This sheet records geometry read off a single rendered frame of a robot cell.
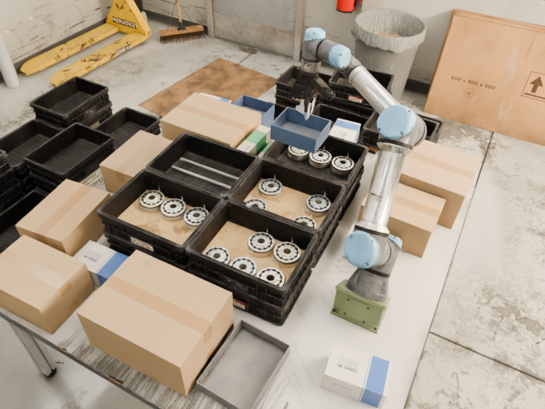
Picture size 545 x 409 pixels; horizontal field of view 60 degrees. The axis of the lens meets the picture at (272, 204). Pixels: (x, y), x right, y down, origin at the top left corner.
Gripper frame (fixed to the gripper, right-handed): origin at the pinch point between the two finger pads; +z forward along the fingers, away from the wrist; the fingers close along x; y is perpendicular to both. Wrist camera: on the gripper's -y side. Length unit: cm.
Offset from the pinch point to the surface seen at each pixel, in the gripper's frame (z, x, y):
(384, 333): 47, 47, -60
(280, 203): 31.3, 21.0, -1.2
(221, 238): 34, 51, 9
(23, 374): 123, 104, 86
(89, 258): 41, 81, 48
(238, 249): 34, 52, 0
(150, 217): 35, 55, 40
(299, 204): 30.9, 17.6, -8.7
